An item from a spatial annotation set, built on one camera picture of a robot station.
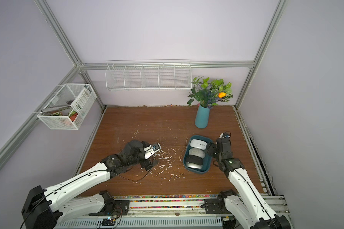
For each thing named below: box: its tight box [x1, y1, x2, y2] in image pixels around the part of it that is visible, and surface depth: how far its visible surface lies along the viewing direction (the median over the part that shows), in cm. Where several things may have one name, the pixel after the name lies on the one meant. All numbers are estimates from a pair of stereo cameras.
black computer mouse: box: [185, 154, 204, 166], surface depth 89 cm
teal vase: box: [194, 104, 210, 129], surface depth 101 cm
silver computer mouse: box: [185, 161, 204, 169], surface depth 90 cm
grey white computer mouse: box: [188, 147, 206, 159], surface depth 93 cm
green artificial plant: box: [186, 76, 234, 110], surface depth 86 cm
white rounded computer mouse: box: [189, 138, 207, 150], surface depth 95 cm
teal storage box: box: [182, 134, 213, 175], surface depth 91 cm
